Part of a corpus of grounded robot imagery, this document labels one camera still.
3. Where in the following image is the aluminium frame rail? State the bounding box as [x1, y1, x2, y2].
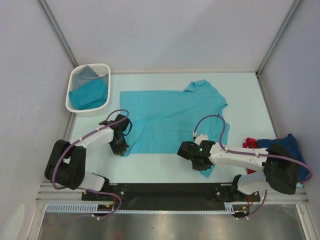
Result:
[35, 182, 309, 205]

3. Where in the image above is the red folded shirt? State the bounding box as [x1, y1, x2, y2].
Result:
[242, 137, 259, 175]

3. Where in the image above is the white plastic laundry basket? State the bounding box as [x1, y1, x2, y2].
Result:
[65, 63, 111, 116]

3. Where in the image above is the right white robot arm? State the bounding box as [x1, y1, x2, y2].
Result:
[177, 140, 300, 201]

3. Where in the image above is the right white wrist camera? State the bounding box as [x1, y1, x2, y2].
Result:
[193, 132, 208, 146]

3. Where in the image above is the white slotted cable duct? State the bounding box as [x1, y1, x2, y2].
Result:
[46, 202, 246, 215]

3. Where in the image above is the teal shirt in basket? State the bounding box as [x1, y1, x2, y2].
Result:
[68, 78, 108, 110]

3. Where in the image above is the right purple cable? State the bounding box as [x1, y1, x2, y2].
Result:
[192, 114, 313, 221]

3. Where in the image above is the navy blue folded shirt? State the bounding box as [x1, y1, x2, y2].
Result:
[255, 133, 310, 183]

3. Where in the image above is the grey shirt in basket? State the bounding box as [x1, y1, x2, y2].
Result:
[72, 65, 99, 90]

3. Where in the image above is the light teal polo shirt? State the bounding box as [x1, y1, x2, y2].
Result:
[119, 79, 231, 179]

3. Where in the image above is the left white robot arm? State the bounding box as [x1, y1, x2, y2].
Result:
[44, 114, 133, 200]

